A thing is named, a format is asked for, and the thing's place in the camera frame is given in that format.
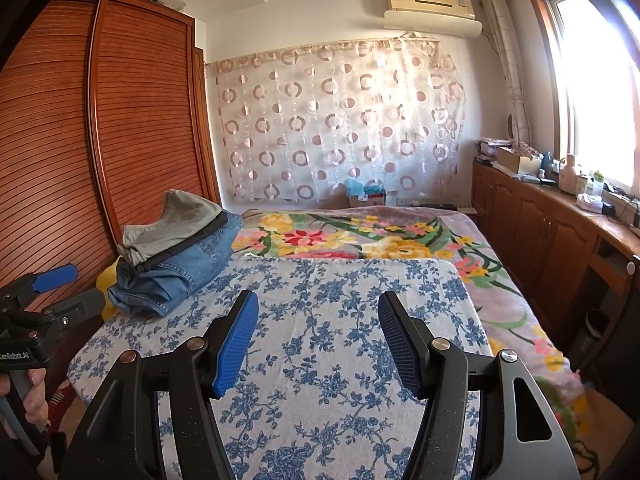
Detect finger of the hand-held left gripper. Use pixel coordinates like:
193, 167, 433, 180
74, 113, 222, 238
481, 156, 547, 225
0, 262, 78, 308
30, 289, 107, 334

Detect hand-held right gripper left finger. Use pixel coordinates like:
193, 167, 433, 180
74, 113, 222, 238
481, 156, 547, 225
57, 290, 260, 480

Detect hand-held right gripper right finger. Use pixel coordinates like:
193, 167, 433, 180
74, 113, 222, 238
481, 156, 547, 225
377, 291, 581, 480

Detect grey pants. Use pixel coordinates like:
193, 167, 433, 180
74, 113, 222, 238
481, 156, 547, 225
122, 189, 223, 266

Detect person's left hand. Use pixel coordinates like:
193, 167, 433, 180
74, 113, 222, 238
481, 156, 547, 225
0, 367, 51, 428

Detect yellow plush toy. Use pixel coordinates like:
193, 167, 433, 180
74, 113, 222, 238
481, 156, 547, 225
97, 257, 123, 321

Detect bed with blue floral sheet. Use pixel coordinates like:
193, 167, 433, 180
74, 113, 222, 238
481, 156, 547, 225
67, 255, 493, 480

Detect blue jeans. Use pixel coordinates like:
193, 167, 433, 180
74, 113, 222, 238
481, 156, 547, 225
107, 210, 245, 318

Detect person's dark clothing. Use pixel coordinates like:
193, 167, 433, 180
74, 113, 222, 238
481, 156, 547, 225
0, 425, 66, 480

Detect colourful flower blanket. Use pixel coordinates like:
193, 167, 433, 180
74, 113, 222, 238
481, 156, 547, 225
231, 205, 588, 456

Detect cardboard box with blue cloth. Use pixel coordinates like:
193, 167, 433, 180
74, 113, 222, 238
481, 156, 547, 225
342, 177, 388, 208

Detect long wooden cabinet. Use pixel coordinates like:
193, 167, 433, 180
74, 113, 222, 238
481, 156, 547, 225
470, 157, 640, 381

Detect wooden slatted wardrobe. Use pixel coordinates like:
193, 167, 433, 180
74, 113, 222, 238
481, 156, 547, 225
0, 0, 223, 411

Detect black waste bin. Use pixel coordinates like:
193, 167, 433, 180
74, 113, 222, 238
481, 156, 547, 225
582, 309, 613, 356

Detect pile of papers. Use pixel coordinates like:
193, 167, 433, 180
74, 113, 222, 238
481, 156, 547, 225
475, 137, 516, 163

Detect open cardboard box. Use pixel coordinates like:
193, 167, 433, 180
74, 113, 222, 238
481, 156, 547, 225
495, 146, 543, 176

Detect beige jug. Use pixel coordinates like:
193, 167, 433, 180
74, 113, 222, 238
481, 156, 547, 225
559, 154, 581, 195

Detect circle-patterned sheer curtain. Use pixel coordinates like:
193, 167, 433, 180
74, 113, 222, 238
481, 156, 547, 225
205, 35, 468, 203

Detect white window curtain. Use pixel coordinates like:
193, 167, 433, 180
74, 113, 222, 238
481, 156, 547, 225
481, 0, 532, 143

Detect window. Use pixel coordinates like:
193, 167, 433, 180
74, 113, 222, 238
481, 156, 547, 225
530, 0, 640, 191

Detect white air deflector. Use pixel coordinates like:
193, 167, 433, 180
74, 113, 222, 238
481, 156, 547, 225
382, 9, 483, 38

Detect wall air conditioner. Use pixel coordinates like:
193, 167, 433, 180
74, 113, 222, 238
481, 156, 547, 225
386, 0, 476, 18

